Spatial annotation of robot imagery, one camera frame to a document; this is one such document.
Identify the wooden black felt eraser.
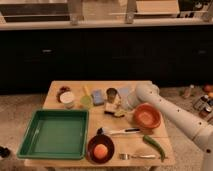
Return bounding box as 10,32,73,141
104,102,117,115

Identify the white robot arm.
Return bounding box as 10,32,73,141
123,81,213,171

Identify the wooden table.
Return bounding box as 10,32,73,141
24,81,175,169

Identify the metal cup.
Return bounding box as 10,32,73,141
106,88,117,103

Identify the orange plastic bowl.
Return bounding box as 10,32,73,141
133,103,161,129

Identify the blue sponge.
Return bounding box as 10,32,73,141
92,90,104,106

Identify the dark brown plate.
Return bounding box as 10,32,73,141
87,135,115,164

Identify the green chili pepper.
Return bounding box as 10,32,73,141
143,135,166,161

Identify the green yellow brush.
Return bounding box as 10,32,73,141
80,86,93,109

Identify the silver fork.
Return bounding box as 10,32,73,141
119,153,156,160

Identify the orange fruit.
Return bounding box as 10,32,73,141
93,144,108,159

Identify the white cup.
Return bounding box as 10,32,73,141
60,91,75,108

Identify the dark red small object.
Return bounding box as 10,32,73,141
56,86,71,103

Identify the green plastic tray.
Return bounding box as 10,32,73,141
17,109,89,160

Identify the dark cabinet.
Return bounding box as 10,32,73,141
0,26,213,94

